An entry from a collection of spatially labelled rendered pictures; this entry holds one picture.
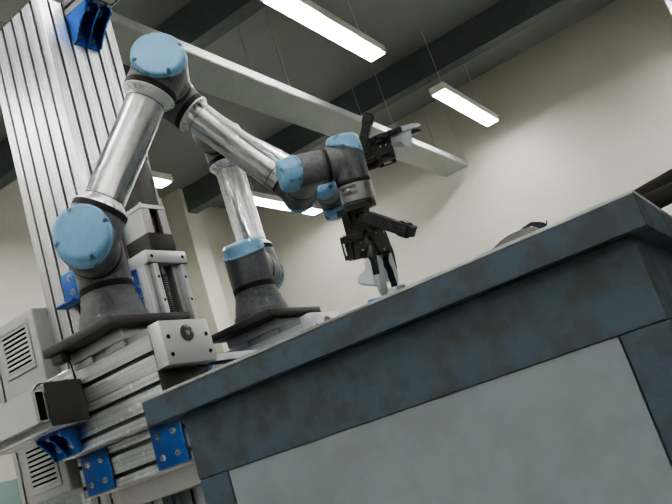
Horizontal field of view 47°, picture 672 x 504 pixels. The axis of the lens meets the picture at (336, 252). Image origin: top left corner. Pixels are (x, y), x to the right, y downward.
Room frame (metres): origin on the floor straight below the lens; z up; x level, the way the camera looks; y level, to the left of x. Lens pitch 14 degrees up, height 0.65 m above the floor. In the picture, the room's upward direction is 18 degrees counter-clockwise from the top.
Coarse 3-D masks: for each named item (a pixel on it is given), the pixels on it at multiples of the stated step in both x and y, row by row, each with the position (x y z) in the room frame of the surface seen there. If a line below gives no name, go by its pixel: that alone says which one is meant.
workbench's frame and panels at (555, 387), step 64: (512, 256) 0.81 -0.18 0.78; (576, 256) 0.80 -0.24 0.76; (640, 256) 0.78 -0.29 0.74; (384, 320) 0.89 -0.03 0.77; (448, 320) 0.88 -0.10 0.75; (512, 320) 0.84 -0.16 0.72; (576, 320) 0.81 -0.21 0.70; (640, 320) 0.79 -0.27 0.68; (192, 384) 1.03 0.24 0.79; (256, 384) 1.00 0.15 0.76; (320, 384) 0.96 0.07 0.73; (384, 384) 0.92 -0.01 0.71; (448, 384) 0.89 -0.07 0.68; (512, 384) 0.86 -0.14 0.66; (576, 384) 0.83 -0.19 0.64; (640, 384) 0.80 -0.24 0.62; (192, 448) 1.07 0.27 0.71; (256, 448) 1.02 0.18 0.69; (320, 448) 0.98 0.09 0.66; (384, 448) 0.94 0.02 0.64; (448, 448) 0.90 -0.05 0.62; (512, 448) 0.87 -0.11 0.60; (576, 448) 0.84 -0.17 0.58; (640, 448) 0.81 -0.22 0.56
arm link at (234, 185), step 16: (208, 160) 2.16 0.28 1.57; (224, 160) 2.13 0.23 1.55; (224, 176) 2.15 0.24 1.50; (240, 176) 2.15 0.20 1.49; (224, 192) 2.16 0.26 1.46; (240, 192) 2.15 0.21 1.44; (240, 208) 2.14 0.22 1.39; (256, 208) 2.18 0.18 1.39; (240, 224) 2.14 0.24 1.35; (256, 224) 2.16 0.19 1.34; (240, 240) 2.15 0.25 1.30; (272, 256) 2.15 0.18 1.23
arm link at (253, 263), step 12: (252, 240) 2.01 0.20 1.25; (228, 252) 2.00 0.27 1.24; (240, 252) 1.99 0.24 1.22; (252, 252) 2.00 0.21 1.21; (264, 252) 2.03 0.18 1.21; (228, 264) 2.01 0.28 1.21; (240, 264) 1.99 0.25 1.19; (252, 264) 1.99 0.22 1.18; (264, 264) 2.02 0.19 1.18; (228, 276) 2.03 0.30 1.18; (240, 276) 1.99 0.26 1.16; (252, 276) 1.99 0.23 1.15; (264, 276) 2.01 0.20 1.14
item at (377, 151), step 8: (376, 136) 2.10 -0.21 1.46; (368, 144) 2.12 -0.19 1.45; (376, 144) 2.10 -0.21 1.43; (384, 144) 2.10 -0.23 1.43; (368, 152) 2.13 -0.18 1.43; (376, 152) 2.10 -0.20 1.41; (384, 152) 2.11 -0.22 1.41; (392, 152) 2.10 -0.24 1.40; (368, 160) 2.13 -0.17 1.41; (376, 160) 2.13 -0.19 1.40; (384, 160) 2.11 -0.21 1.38; (392, 160) 2.16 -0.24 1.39; (368, 168) 2.14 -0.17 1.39
